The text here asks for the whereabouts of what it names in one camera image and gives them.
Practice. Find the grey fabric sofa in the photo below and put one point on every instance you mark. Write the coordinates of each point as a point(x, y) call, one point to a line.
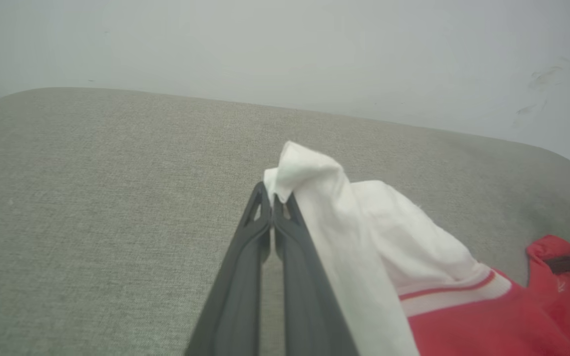
point(92, 198)

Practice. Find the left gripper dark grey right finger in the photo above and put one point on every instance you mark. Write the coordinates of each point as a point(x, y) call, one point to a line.
point(305, 306)

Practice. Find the red and white shirt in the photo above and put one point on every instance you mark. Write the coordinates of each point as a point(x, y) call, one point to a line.
point(413, 247)

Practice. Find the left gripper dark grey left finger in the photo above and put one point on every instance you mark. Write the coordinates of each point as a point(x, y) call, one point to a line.
point(235, 306)

